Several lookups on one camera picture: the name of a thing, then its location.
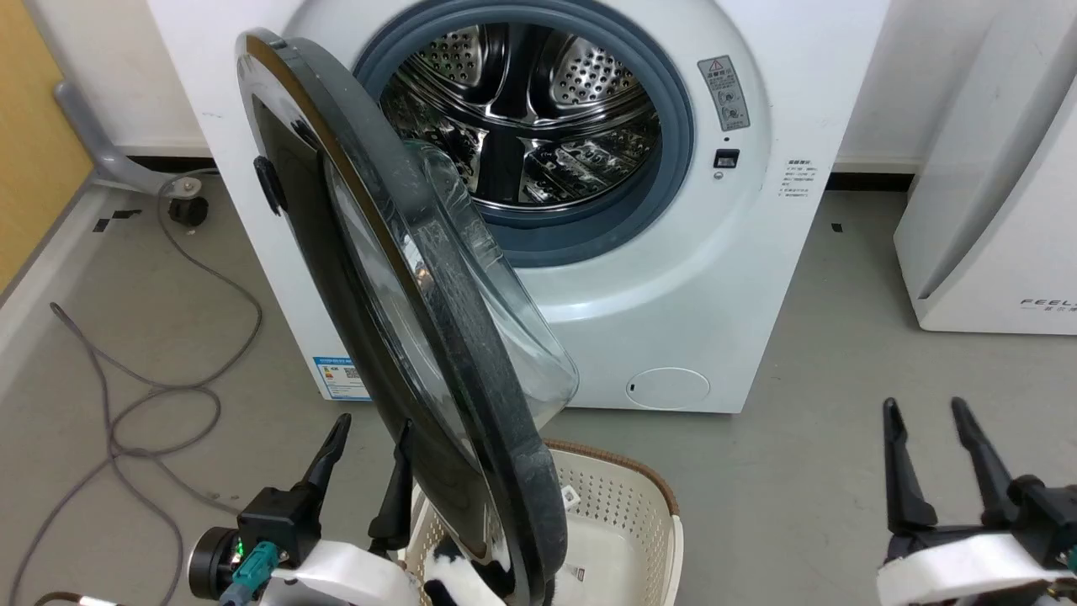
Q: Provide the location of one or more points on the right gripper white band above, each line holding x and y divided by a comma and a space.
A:
968, 568

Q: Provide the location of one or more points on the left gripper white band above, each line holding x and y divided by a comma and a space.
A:
353, 576

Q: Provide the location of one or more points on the black round glass washer door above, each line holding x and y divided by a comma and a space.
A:
395, 278

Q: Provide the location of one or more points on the black door latch socket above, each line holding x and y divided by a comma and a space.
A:
726, 158

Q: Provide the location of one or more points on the grey rubber door gasket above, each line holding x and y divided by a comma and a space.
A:
669, 168

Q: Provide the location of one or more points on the white front-load washing machine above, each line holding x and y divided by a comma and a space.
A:
782, 76

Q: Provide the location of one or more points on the blue energy label sticker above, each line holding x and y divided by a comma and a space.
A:
341, 379

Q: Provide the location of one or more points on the black and white plush toy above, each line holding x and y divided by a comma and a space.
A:
446, 582

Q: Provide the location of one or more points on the black cylindrical wrist module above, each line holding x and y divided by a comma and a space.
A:
212, 562

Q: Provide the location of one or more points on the white laundry basket brown rim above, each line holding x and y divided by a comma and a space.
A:
618, 513

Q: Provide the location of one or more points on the white appliance with grey lettering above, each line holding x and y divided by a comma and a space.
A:
984, 210

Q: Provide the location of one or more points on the round white filter cover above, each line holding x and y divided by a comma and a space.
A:
669, 388

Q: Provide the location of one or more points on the black caster wheel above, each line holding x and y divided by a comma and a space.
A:
188, 210

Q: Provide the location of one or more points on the small printed text sticker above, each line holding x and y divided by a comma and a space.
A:
799, 178

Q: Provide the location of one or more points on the stainless steel washer drum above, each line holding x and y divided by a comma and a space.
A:
538, 109

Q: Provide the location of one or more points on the grey warning sticker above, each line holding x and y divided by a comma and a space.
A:
724, 93

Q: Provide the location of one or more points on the grey metal stand leg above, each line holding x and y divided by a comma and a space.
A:
92, 139

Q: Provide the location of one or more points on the yellow wooden panel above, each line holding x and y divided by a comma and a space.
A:
34, 126

